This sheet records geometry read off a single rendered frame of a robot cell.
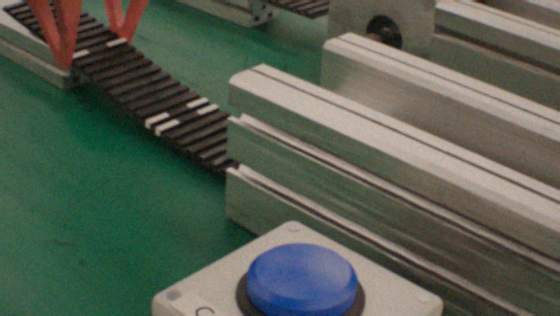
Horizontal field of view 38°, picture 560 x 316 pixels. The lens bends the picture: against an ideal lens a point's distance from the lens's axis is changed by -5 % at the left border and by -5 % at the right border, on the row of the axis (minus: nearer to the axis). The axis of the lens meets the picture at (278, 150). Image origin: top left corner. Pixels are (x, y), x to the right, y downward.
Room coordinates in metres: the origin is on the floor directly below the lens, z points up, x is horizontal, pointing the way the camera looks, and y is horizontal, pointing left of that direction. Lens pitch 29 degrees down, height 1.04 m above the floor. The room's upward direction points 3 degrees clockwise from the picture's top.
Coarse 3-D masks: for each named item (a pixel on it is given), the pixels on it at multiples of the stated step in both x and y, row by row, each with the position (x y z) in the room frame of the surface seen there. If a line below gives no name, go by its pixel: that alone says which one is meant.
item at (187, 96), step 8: (176, 88) 0.51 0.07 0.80; (184, 88) 0.51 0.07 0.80; (152, 96) 0.50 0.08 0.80; (160, 96) 0.50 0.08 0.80; (168, 96) 0.50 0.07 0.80; (176, 96) 0.51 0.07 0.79; (184, 96) 0.50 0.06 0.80; (192, 96) 0.51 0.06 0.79; (136, 104) 0.49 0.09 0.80; (144, 104) 0.49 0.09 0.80; (152, 104) 0.49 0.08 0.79; (160, 104) 0.49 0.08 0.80; (168, 104) 0.49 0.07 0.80; (176, 104) 0.49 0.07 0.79; (184, 104) 0.50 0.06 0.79; (128, 112) 0.48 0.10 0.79; (136, 112) 0.48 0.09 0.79; (144, 112) 0.48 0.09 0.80; (152, 112) 0.48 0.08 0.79; (160, 112) 0.48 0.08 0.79; (144, 120) 0.47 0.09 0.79
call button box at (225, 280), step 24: (264, 240) 0.28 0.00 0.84; (288, 240) 0.28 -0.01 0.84; (312, 240) 0.28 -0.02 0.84; (216, 264) 0.26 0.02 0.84; (240, 264) 0.26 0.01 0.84; (360, 264) 0.27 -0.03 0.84; (168, 288) 0.25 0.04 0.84; (192, 288) 0.25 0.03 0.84; (216, 288) 0.25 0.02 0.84; (240, 288) 0.24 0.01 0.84; (360, 288) 0.25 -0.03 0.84; (384, 288) 0.25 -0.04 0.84; (408, 288) 0.25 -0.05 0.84; (168, 312) 0.23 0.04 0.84; (192, 312) 0.23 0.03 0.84; (216, 312) 0.23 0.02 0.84; (240, 312) 0.23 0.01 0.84; (360, 312) 0.24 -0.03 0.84; (384, 312) 0.24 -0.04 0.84; (408, 312) 0.24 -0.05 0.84; (432, 312) 0.24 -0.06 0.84
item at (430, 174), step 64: (384, 64) 0.41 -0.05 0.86; (256, 128) 0.38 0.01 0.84; (320, 128) 0.34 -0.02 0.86; (384, 128) 0.34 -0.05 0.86; (448, 128) 0.38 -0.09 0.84; (512, 128) 0.36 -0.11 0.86; (256, 192) 0.37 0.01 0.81; (320, 192) 0.34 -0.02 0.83; (384, 192) 0.32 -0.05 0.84; (448, 192) 0.30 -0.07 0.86; (512, 192) 0.29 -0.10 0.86; (384, 256) 0.32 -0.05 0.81; (448, 256) 0.29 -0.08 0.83; (512, 256) 0.27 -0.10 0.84
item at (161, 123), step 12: (180, 108) 0.49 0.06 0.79; (192, 108) 0.49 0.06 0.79; (204, 108) 0.49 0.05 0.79; (216, 108) 0.49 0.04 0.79; (156, 120) 0.47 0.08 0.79; (168, 120) 0.48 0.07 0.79; (180, 120) 0.47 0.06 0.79; (192, 120) 0.48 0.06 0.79; (156, 132) 0.46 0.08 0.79; (168, 132) 0.46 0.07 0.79
